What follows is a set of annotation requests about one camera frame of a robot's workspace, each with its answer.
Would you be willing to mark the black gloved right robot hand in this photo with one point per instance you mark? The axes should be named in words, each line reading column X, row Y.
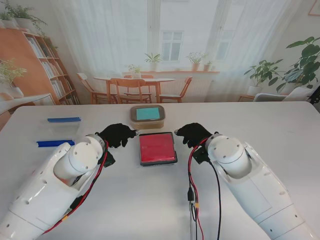
column 195, row 133

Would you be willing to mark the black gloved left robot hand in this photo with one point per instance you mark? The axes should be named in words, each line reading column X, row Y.
column 116, row 136

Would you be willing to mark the brown paper food container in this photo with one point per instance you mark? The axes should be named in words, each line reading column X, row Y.
column 147, row 125

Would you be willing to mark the clear lid with teal label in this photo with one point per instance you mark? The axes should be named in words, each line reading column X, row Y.
column 147, row 113

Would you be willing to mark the red container lid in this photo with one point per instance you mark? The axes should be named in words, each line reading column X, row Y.
column 156, row 148

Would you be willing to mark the black plastic tray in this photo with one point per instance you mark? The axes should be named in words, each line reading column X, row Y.
column 157, row 163

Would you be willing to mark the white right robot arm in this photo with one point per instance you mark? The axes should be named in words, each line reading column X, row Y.
column 250, row 182

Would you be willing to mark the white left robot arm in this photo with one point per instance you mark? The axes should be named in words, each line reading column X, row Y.
column 50, row 185

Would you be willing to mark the clear container with blue clips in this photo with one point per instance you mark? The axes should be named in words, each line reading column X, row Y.
column 60, row 130

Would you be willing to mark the printed room scene backdrop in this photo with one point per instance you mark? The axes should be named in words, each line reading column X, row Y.
column 175, row 25

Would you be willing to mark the black equipment piece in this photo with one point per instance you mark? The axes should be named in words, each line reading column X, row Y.
column 315, row 97

